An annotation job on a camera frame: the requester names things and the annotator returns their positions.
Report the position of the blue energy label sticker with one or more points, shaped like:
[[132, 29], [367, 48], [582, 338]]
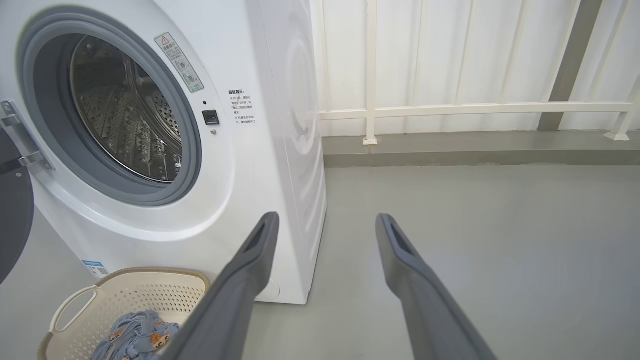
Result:
[[96, 270]]

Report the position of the grey warning label sticker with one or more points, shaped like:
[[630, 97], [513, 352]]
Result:
[[180, 62]]

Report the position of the blue bear print garment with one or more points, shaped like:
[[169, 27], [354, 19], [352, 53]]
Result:
[[135, 337]]

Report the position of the cream perforated laundry basket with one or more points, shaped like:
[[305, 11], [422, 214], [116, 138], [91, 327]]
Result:
[[150, 295]]

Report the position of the white metal railing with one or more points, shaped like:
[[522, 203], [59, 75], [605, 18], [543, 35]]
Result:
[[371, 75]]

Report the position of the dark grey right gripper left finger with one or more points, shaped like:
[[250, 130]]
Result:
[[230, 305]]

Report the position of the black door lock socket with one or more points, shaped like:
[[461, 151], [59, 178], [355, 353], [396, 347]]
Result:
[[211, 117]]

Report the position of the metal door hinge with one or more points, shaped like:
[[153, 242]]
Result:
[[25, 145]]

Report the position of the black round glass washer door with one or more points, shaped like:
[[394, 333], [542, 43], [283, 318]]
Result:
[[15, 220]]

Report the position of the white front-load washing machine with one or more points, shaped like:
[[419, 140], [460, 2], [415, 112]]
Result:
[[240, 165]]

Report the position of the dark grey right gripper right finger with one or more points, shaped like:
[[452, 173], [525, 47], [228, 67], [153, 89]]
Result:
[[425, 310]]

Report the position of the round white filter cover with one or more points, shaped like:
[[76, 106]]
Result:
[[272, 292]]

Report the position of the stainless steel washing machine drum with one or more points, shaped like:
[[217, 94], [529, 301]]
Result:
[[120, 115]]

